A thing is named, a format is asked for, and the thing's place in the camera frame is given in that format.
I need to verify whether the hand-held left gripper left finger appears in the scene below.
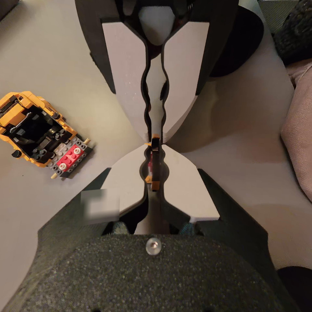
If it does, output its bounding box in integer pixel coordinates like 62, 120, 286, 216
103, 144, 149, 216

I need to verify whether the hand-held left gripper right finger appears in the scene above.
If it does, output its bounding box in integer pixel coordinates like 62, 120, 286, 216
160, 144, 220, 223

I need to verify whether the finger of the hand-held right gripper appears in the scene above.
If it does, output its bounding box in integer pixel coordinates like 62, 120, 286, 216
101, 21, 151, 142
160, 22, 210, 143

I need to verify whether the red white orange lego strip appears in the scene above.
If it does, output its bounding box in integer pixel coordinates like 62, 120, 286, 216
145, 134, 162, 192

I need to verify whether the orange lego car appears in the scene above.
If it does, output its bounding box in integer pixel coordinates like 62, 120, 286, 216
0, 91, 94, 180

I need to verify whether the person's black fleece jacket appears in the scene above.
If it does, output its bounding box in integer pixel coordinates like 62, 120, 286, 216
273, 0, 312, 67

